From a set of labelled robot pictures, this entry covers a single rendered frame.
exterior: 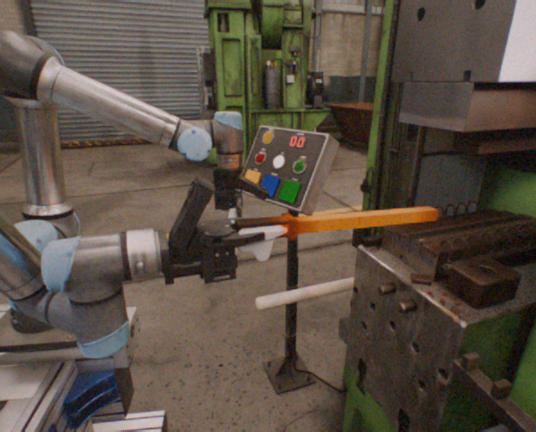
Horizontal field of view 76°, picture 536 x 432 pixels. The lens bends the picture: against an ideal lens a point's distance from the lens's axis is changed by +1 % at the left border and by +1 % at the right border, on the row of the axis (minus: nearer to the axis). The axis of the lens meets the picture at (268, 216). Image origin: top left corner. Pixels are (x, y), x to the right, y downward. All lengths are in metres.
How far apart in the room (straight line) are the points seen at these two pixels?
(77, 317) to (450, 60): 0.83
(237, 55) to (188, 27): 3.19
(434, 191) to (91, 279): 1.00
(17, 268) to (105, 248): 0.14
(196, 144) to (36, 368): 0.66
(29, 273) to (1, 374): 0.49
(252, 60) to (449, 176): 4.55
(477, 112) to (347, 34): 9.43
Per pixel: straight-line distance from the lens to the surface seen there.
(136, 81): 8.49
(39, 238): 0.93
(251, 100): 5.49
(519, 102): 0.92
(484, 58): 0.81
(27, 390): 1.01
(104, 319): 0.58
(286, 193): 1.20
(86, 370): 1.06
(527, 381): 1.05
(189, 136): 0.79
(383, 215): 0.69
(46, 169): 1.01
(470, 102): 0.82
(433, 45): 0.90
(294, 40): 5.96
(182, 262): 0.56
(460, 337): 0.84
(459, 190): 1.28
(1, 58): 0.86
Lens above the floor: 1.37
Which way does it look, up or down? 22 degrees down
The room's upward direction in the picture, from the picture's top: straight up
